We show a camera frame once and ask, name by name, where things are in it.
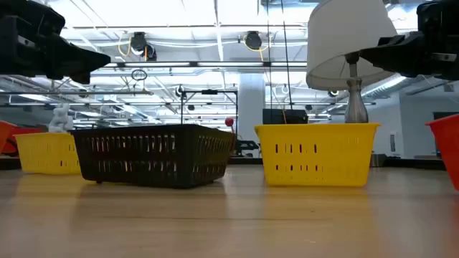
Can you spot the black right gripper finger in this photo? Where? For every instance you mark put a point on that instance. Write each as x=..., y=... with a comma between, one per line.
x=398, y=53

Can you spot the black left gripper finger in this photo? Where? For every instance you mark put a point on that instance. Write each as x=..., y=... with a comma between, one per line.
x=75, y=61

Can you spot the red plastic basket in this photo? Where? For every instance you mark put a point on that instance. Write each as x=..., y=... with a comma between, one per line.
x=5, y=136
x=448, y=150

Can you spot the yellow plastic basket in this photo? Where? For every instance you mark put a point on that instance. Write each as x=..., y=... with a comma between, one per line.
x=340, y=157
x=43, y=154

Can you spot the black plastic basket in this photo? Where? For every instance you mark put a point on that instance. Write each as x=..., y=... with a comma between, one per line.
x=143, y=157

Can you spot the white lamp shade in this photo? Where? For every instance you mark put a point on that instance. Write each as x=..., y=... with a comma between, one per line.
x=340, y=43

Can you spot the white lumpy figure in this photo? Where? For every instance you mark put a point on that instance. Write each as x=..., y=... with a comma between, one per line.
x=60, y=122

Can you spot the silver lamp base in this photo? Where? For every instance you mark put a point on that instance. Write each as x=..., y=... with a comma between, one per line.
x=355, y=104

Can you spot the red storage bins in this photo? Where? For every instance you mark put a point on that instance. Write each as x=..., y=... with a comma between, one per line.
x=28, y=130

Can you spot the black ceiling lamp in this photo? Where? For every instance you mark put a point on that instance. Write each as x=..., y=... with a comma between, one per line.
x=180, y=91

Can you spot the black monitor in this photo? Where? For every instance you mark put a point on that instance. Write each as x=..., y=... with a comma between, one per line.
x=276, y=116

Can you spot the white square pillar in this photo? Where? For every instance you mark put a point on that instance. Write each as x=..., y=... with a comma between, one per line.
x=251, y=100

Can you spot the red ball on stick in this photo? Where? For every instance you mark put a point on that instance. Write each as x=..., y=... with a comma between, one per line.
x=229, y=122

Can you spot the black floor equipment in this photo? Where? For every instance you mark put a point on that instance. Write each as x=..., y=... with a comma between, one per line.
x=245, y=147

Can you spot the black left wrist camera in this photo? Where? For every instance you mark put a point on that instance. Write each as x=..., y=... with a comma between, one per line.
x=28, y=12

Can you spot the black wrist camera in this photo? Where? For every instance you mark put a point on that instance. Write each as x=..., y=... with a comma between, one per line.
x=28, y=12
x=439, y=16

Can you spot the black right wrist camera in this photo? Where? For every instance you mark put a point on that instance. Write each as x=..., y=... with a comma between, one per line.
x=439, y=16

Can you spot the dark wall screen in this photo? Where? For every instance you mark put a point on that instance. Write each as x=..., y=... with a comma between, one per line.
x=441, y=115

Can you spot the black metal frame stand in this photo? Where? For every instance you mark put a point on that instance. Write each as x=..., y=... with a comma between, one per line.
x=209, y=92

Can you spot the black aluminium table frame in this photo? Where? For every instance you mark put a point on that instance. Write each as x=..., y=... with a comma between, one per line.
x=247, y=161

